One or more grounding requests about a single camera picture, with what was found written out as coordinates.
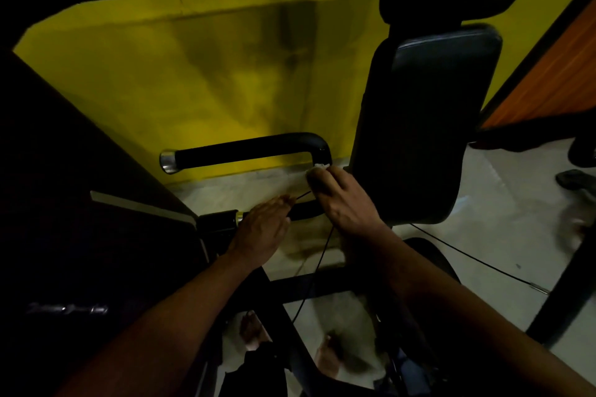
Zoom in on person's left forearm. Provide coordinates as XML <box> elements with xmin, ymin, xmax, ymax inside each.
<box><xmin>55</xmin><ymin>250</ymin><xmax>255</xmax><ymax>397</ymax></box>

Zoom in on person's black shorts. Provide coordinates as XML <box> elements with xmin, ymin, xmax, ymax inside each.
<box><xmin>219</xmin><ymin>341</ymin><xmax>443</xmax><ymax>397</ymax></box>

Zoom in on dark weight stack housing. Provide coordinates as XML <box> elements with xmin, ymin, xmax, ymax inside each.
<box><xmin>0</xmin><ymin>50</ymin><xmax>220</xmax><ymax>397</ymax></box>

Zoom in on person's left foot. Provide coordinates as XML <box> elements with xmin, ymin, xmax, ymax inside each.
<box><xmin>240</xmin><ymin>310</ymin><xmax>271</xmax><ymax>351</ymax></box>

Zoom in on black machine base frame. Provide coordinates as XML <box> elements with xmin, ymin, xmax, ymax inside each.
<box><xmin>197</xmin><ymin>210</ymin><xmax>596</xmax><ymax>397</ymax></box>

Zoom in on orange black edged panel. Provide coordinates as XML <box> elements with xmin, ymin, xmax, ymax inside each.
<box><xmin>470</xmin><ymin>0</ymin><xmax>596</xmax><ymax>151</ymax></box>

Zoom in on black U-shaped handle chrome end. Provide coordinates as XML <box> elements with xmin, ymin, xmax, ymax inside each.
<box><xmin>160</xmin><ymin>132</ymin><xmax>334</xmax><ymax>221</ymax></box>

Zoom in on grey leg machine frame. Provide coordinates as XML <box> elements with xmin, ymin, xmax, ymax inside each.
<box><xmin>556</xmin><ymin>169</ymin><xmax>596</xmax><ymax>195</ymax></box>

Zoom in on person's right foot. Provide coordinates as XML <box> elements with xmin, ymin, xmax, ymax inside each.
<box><xmin>314</xmin><ymin>334</ymin><xmax>345</xmax><ymax>379</ymax></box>

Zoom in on thin black hanging cable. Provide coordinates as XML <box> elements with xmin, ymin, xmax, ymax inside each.
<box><xmin>291</xmin><ymin>189</ymin><xmax>336</xmax><ymax>324</ymax></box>

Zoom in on black back pad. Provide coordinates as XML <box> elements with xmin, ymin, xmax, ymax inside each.
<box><xmin>349</xmin><ymin>24</ymin><xmax>503</xmax><ymax>227</ymax></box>

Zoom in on person's foot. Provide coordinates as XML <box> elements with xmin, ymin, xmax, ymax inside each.
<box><xmin>240</xmin><ymin>310</ymin><xmax>271</xmax><ymax>351</ymax></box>
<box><xmin>314</xmin><ymin>334</ymin><xmax>345</xmax><ymax>379</ymax></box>

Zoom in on person's right hand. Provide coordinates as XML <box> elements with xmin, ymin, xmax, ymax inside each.
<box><xmin>305</xmin><ymin>165</ymin><xmax>387</xmax><ymax>239</ymax></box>

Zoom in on thin black floor cable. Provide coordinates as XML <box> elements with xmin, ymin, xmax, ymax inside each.
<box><xmin>409</xmin><ymin>223</ymin><xmax>551</xmax><ymax>295</ymax></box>

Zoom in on black round seat pad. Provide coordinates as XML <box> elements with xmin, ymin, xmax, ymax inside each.
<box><xmin>402</xmin><ymin>237</ymin><xmax>462</xmax><ymax>286</ymax></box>

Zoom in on person's left hand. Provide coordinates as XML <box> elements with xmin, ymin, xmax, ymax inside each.
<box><xmin>227</xmin><ymin>194</ymin><xmax>297</xmax><ymax>272</ymax></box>

